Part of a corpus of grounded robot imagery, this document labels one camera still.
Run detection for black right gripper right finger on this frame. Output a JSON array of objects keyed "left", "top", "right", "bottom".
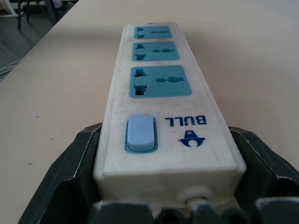
[{"left": 228, "top": 125, "right": 299, "bottom": 224}]

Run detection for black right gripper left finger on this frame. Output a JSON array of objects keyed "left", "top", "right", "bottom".
[{"left": 18, "top": 122, "right": 104, "bottom": 224}]

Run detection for white power strip blue sockets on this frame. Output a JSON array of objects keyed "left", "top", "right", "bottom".
[{"left": 92, "top": 21, "right": 247, "bottom": 210}]

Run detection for black chair legs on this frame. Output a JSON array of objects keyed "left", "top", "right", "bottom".
[{"left": 15, "top": 0, "right": 62, "bottom": 32}]

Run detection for white cable on floor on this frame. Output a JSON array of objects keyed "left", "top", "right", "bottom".
[{"left": 0, "top": 41, "right": 22, "bottom": 76}]

